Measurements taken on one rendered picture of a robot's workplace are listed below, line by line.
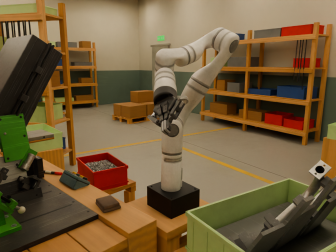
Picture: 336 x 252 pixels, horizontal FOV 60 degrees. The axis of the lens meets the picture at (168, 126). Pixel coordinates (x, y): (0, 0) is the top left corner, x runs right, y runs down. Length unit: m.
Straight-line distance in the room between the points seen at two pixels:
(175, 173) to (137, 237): 0.32
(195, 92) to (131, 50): 10.55
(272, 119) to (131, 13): 7.35
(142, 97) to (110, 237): 7.09
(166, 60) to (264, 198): 0.78
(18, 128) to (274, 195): 1.22
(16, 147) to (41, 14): 2.74
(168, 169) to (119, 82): 10.27
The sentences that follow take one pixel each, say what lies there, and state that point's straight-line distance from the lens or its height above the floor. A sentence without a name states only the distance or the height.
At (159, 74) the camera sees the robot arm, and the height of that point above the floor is 1.47.
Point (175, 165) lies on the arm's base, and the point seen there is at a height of 1.06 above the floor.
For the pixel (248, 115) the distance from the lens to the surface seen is 6.84.
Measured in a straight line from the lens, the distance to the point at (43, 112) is 4.20.
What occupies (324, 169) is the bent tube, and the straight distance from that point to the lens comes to 1.06.
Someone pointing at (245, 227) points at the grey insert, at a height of 0.85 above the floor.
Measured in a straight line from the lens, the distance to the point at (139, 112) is 7.61.
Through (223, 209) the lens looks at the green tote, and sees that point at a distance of 1.25.
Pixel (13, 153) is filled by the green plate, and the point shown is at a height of 1.10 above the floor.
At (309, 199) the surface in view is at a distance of 0.94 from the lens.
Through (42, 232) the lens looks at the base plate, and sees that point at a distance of 1.22.
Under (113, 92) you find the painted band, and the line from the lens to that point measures 11.41.
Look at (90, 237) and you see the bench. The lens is 1.17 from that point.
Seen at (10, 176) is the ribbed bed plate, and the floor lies 1.00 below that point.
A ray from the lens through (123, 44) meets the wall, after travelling 11.57.
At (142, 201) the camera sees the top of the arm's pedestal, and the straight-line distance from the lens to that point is 1.46.
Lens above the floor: 1.50
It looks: 12 degrees down
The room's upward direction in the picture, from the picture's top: straight up
